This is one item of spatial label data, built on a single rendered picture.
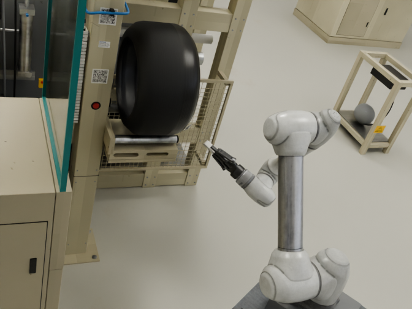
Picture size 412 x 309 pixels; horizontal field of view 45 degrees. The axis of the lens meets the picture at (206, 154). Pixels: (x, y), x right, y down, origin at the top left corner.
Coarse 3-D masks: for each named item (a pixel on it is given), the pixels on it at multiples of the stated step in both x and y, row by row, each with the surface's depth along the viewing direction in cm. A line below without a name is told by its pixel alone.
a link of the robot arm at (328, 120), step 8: (312, 112) 199; (320, 112) 200; (328, 112) 197; (336, 112) 199; (320, 120) 197; (328, 120) 196; (336, 120) 196; (320, 128) 196; (328, 128) 197; (336, 128) 198; (320, 136) 198; (328, 136) 201; (312, 144) 204; (320, 144) 205
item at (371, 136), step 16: (384, 64) 472; (400, 64) 469; (352, 80) 488; (384, 80) 456; (400, 80) 435; (368, 96) 512; (352, 112) 515; (368, 112) 484; (384, 112) 449; (352, 128) 489; (368, 128) 495; (384, 128) 464; (400, 128) 473; (368, 144) 470; (384, 144) 480
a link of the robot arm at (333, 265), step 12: (324, 252) 203; (336, 252) 204; (324, 264) 199; (336, 264) 198; (348, 264) 202; (324, 276) 198; (336, 276) 198; (348, 276) 202; (324, 288) 198; (336, 288) 201; (312, 300) 207; (324, 300) 205
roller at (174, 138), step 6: (120, 138) 245; (126, 138) 246; (132, 138) 248; (138, 138) 249; (144, 138) 250; (150, 138) 251; (156, 138) 253; (162, 138) 254; (168, 138) 255; (174, 138) 257
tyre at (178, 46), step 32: (128, 32) 239; (160, 32) 228; (128, 64) 268; (160, 64) 221; (192, 64) 227; (128, 96) 269; (160, 96) 223; (192, 96) 230; (128, 128) 246; (160, 128) 237
